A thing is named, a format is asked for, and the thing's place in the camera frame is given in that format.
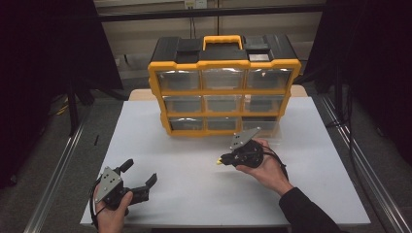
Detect yellow black organizer cabinet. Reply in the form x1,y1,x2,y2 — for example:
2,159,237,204
148,34,302,138

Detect transparent plastic drawer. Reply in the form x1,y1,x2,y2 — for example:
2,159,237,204
241,116,284,141

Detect person's right hand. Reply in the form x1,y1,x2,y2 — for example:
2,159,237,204
235,138,294,197

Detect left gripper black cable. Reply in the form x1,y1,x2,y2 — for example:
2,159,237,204
88,181,100,230

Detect black horizontal bar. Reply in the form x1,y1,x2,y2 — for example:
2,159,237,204
96,4,326,23

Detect person's left hand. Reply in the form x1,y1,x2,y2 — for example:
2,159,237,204
93,185,134,233

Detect black curtain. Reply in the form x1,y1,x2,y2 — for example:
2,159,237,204
304,0,412,166
0,0,124,188

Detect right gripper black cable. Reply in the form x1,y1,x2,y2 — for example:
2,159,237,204
261,145,290,182

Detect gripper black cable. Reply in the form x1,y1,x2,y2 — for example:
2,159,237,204
88,181,100,230
261,145,290,182

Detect grid of clear bins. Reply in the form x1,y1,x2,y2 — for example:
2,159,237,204
156,68,293,131

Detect black metal stand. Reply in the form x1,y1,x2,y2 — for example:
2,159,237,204
334,61,345,125
66,74,81,137

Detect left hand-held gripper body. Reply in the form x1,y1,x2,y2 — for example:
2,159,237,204
94,166,151,212

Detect aluminium floor rail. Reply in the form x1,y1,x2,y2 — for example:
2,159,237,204
319,93,412,233
23,106,93,233

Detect white table cover sheet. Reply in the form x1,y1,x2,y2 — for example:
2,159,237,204
80,96,371,227

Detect white wall outlet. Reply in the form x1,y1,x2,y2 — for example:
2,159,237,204
184,0,208,10

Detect yellow floor cable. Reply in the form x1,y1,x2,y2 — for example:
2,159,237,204
55,96,71,117

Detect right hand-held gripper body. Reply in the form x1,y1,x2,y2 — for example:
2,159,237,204
229,126,265,168

